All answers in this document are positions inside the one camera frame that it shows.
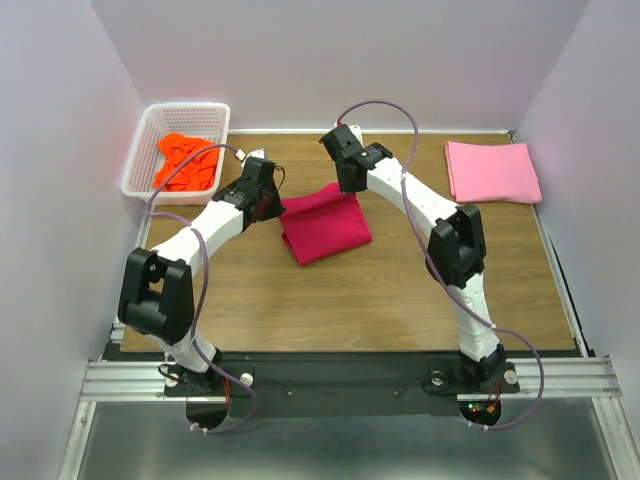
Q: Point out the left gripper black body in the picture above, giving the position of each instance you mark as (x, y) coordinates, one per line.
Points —
(272, 205)

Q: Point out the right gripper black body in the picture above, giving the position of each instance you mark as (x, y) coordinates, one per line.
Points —
(346, 186)

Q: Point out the magenta red t-shirt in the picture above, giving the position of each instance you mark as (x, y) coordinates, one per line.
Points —
(323, 223)

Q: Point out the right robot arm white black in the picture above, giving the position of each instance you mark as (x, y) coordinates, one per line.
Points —
(453, 239)

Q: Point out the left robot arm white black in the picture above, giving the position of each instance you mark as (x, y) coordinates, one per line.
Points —
(157, 293)

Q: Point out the orange t-shirt in basket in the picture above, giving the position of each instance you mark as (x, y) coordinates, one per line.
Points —
(191, 163)

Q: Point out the white plastic laundry basket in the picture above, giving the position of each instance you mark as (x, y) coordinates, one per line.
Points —
(194, 119)

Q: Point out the folded light pink t-shirt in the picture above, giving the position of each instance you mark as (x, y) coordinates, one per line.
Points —
(492, 173)

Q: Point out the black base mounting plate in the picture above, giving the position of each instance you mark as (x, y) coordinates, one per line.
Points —
(296, 385)

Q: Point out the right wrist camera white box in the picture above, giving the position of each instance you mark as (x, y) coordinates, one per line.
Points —
(348, 133)

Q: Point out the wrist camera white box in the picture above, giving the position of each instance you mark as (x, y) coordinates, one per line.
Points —
(241, 155)
(348, 133)

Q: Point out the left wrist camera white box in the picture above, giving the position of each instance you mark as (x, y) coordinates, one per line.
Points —
(241, 155)

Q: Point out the aluminium frame rail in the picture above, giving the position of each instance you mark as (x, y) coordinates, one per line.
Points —
(115, 376)

